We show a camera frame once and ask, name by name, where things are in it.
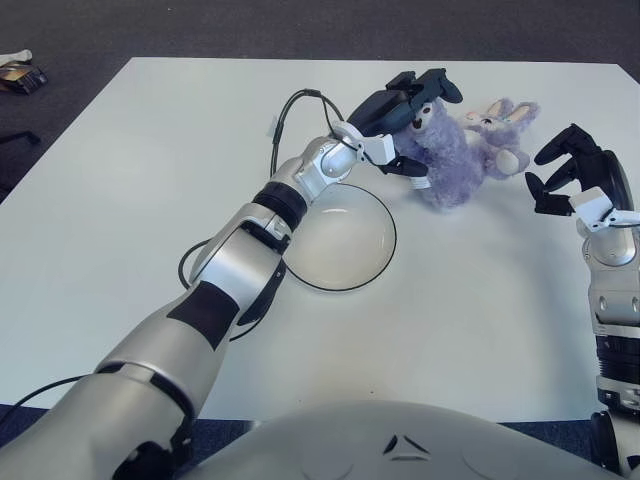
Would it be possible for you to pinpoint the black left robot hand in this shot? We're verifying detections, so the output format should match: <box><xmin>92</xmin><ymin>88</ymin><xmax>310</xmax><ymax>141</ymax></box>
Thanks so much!
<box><xmin>346</xmin><ymin>67</ymin><xmax>464</xmax><ymax>180</ymax></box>

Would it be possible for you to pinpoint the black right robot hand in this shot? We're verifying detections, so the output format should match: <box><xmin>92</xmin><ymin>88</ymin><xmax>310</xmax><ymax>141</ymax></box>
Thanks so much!
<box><xmin>524</xmin><ymin>123</ymin><xmax>635</xmax><ymax>217</ymax></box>

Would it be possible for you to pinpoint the purple plush bunny doll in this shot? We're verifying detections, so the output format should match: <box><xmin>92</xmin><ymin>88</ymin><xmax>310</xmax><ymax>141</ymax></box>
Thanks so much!
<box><xmin>394</xmin><ymin>97</ymin><xmax>543</xmax><ymax>214</ymax></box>

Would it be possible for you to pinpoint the white plate with black rim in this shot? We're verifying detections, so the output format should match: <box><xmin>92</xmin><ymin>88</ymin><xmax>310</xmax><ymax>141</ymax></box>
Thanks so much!
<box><xmin>284</xmin><ymin>182</ymin><xmax>398</xmax><ymax>292</ymax></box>

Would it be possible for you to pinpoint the grey robot torso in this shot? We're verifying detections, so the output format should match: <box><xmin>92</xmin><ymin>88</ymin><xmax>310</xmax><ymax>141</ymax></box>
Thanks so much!
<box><xmin>184</xmin><ymin>399</ymin><xmax>626</xmax><ymax>480</ymax></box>

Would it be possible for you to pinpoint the dark cardboard box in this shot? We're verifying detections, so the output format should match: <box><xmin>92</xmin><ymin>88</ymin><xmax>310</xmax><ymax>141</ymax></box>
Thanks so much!
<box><xmin>0</xmin><ymin>62</ymin><xmax>49</xmax><ymax>95</ymax></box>

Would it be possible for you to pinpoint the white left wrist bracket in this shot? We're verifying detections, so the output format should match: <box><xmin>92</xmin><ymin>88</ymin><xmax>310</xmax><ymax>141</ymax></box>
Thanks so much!
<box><xmin>362</xmin><ymin>134</ymin><xmax>399</xmax><ymax>166</ymax></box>

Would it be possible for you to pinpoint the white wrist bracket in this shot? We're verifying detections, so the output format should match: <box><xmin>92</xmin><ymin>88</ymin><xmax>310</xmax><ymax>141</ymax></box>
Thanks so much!
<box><xmin>362</xmin><ymin>134</ymin><xmax>399</xmax><ymax>166</ymax></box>
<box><xmin>568</xmin><ymin>186</ymin><xmax>640</xmax><ymax>234</ymax></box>

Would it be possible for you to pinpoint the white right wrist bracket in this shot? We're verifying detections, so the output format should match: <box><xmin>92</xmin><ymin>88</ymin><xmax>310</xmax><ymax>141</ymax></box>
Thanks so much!
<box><xmin>568</xmin><ymin>186</ymin><xmax>640</xmax><ymax>234</ymax></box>

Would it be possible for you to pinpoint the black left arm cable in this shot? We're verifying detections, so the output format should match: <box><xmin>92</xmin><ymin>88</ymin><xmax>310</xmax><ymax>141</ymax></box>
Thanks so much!
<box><xmin>0</xmin><ymin>88</ymin><xmax>364</xmax><ymax>426</ymax></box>

